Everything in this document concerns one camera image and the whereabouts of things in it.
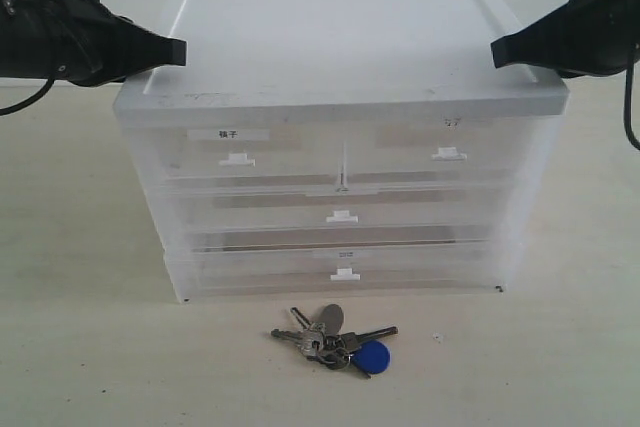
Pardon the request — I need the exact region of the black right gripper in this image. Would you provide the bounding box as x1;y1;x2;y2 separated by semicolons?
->
490;0;639;78

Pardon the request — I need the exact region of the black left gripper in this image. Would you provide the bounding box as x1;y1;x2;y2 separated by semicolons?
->
1;0;187;87

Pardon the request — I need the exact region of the key bunch with blue tag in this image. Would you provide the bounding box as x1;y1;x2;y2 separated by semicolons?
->
270;304;399;379

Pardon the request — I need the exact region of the white translucent drawer cabinet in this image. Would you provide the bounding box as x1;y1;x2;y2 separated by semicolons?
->
114;0;568;292

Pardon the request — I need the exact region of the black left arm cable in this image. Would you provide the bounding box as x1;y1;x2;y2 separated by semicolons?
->
0;74;59;116

